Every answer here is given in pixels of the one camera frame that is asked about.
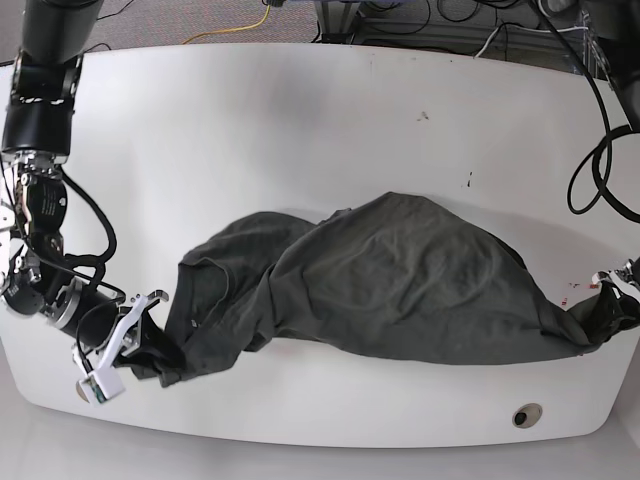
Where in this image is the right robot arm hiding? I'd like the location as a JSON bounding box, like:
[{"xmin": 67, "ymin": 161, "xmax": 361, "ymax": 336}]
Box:
[{"xmin": 1, "ymin": 1, "xmax": 185, "ymax": 374}]

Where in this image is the red tape rectangle marking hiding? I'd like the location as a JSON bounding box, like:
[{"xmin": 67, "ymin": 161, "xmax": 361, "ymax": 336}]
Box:
[{"xmin": 560, "ymin": 283, "xmax": 600, "ymax": 309}]

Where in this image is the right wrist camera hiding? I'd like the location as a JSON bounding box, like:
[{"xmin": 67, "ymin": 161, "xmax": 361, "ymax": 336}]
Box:
[{"xmin": 76, "ymin": 368, "xmax": 125, "ymax": 407}]

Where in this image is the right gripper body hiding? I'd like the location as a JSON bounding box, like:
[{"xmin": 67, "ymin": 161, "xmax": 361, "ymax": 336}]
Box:
[{"xmin": 72, "ymin": 290, "xmax": 169, "ymax": 374}]

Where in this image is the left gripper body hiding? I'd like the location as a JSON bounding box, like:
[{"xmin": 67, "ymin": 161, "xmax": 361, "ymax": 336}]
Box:
[{"xmin": 592, "ymin": 259, "xmax": 640, "ymax": 302}]

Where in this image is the yellow cable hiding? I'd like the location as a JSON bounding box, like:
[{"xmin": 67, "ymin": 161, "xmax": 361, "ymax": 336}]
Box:
[{"xmin": 180, "ymin": 0, "xmax": 274, "ymax": 46}]

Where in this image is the white cable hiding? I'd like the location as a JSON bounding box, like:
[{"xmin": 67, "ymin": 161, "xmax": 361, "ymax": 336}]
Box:
[{"xmin": 473, "ymin": 21, "xmax": 511, "ymax": 59}]

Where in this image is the right table cable grommet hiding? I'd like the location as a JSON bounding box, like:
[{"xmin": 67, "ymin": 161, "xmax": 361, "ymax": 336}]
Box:
[{"xmin": 512, "ymin": 403, "xmax": 543, "ymax": 429}]

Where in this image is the dark grey t-shirt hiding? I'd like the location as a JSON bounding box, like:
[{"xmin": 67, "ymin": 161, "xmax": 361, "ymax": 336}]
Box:
[{"xmin": 133, "ymin": 193, "xmax": 639, "ymax": 387}]

